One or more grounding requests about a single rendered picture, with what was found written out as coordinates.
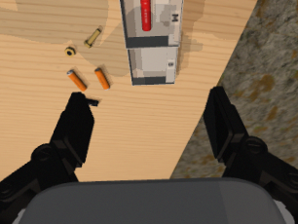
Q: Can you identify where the brass hex nut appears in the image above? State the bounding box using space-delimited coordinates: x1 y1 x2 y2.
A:
64 47 76 57

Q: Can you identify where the red aa battery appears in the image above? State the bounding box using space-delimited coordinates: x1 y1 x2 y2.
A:
140 0 151 31

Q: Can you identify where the grey three-compartment bin rack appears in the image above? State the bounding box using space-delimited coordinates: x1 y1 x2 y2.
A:
119 0 184 86

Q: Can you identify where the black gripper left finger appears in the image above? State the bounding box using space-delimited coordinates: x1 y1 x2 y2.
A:
0 92 94 224

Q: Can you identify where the brass bolt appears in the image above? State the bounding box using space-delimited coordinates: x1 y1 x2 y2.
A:
84 30 99 48

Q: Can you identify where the orange aa battery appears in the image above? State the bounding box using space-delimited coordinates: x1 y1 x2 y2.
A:
94 68 110 91
67 70 87 92

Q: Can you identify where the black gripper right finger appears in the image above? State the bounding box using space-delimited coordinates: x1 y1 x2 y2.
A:
203 87 298 224

